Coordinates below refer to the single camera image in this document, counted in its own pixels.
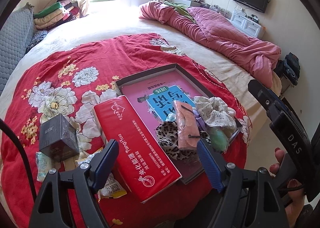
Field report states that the red tissue box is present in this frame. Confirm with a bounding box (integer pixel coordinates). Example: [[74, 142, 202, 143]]
[[93, 95, 182, 203]]

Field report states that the dark grey tray box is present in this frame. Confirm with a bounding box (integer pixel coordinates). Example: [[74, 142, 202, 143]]
[[114, 62, 243, 185]]

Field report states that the dark clothes pile on chair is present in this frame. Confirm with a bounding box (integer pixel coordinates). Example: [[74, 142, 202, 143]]
[[273, 53, 300, 86]]

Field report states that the beige bed sheet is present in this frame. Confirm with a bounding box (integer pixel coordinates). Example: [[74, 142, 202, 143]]
[[0, 0, 283, 228]]

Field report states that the green sponge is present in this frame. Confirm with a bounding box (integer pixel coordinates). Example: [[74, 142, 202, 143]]
[[208, 127, 229, 153]]

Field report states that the black square gift box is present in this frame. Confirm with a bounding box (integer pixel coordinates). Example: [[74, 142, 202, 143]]
[[39, 114, 79, 162]]

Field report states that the yellow snack packet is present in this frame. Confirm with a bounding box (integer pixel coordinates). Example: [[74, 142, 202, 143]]
[[75, 147, 127, 201]]

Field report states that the grey quilted headboard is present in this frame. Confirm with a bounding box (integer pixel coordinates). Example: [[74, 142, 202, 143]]
[[0, 3, 36, 91]]

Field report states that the black cable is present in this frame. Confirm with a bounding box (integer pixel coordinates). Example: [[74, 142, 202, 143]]
[[0, 117, 38, 203]]

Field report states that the person's right hand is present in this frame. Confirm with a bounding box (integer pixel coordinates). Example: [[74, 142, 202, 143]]
[[268, 147, 307, 228]]

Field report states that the stack of folded blankets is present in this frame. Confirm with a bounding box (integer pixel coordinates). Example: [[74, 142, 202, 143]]
[[33, 0, 82, 30]]

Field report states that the white drawer cabinet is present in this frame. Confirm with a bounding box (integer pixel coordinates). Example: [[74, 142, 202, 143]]
[[230, 12, 265, 39]]

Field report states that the white green tissue pack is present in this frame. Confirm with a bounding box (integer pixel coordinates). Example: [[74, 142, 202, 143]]
[[36, 152, 55, 182]]

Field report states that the pink face mask pack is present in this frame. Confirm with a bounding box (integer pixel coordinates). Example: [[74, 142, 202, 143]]
[[173, 100, 201, 151]]

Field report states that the leopard print scrunchie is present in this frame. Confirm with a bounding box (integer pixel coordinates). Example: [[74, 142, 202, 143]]
[[156, 121, 211, 160]]

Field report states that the white floral scrunchie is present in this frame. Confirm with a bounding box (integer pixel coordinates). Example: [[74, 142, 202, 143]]
[[194, 96, 236, 132]]

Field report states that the pink quilted comforter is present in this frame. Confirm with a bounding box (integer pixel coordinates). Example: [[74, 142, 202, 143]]
[[139, 1, 281, 88]]

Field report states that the red floral blanket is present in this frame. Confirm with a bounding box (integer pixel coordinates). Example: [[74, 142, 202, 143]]
[[1, 33, 251, 227]]

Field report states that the dark patterned pillow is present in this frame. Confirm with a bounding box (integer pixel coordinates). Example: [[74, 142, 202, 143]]
[[25, 30, 48, 54]]

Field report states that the cream plush toy pink bow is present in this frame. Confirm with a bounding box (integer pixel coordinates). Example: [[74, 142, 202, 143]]
[[227, 107, 236, 117]]

